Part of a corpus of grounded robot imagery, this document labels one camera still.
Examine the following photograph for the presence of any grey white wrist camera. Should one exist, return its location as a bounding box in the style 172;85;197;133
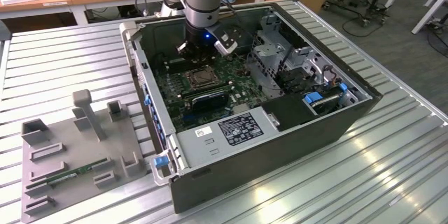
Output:
205;23;242;57

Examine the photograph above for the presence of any graphics card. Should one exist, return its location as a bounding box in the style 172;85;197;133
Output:
190;89;230;114

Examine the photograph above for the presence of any grey parts rack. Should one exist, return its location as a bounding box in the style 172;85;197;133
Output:
20;89;148;223

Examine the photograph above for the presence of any blue case latch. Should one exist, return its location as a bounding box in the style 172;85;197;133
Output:
152;156;169;169

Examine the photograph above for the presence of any grey power supply unit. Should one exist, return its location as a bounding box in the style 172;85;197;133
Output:
173;107;281;170

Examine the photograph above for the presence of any silver CPU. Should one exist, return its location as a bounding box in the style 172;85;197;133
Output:
192;70;214;83

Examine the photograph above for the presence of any blue disk carrier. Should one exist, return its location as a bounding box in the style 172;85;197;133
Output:
302;91;342;116

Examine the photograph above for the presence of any green motherboard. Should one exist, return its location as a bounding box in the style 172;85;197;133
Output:
153;50;270;133

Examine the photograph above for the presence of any metal drive cage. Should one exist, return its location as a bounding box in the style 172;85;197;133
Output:
249;11;294;97

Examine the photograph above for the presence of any black PC case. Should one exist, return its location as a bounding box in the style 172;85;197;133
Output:
118;0;382;214

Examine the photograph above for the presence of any green RAM stick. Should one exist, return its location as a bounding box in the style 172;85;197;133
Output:
180;87;229;98
45;158;108;186

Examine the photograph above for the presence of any black disk bay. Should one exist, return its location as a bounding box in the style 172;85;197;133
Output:
276;67;313;94

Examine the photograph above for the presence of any CPU socket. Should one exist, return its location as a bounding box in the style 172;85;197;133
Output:
184;67;228;92

